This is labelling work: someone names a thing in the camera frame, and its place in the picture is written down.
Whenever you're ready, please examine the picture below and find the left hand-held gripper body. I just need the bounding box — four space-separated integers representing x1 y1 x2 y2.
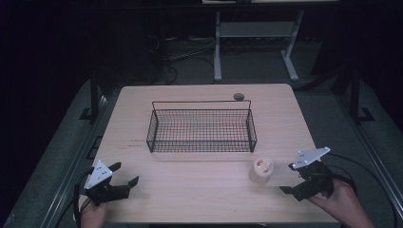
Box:
83 160 131 206

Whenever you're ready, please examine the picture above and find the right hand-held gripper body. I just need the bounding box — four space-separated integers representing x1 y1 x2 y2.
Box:
288 146 336 202

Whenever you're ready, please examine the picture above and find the black wire basket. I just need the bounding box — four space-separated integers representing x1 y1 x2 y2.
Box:
145 100 259 154

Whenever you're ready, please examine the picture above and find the person's left hand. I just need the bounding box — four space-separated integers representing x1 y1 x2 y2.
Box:
79 198 109 228

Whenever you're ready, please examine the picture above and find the person's right hand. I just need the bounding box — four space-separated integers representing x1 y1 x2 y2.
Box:
307 178 360 225

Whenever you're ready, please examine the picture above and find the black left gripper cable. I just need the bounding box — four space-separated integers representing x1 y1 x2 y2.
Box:
72 168 96 228

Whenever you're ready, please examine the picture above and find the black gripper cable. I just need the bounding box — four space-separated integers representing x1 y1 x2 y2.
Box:
325 153 399 228
72 168 96 228

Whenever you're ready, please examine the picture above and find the aluminium frame rail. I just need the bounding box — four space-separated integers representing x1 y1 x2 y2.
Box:
39 94 113 228
336 93 403 219

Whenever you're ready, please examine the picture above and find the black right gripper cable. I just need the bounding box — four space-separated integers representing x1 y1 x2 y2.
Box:
325 153 399 228

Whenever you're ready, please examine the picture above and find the black metal stand post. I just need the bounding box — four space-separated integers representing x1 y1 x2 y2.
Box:
348 67 376 124
79 70 101 124

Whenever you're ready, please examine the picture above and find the bundle of floor cables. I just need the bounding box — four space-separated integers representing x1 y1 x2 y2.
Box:
145 33 220 86

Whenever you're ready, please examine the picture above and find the grey metal desk frame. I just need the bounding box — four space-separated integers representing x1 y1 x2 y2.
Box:
213 9 306 83

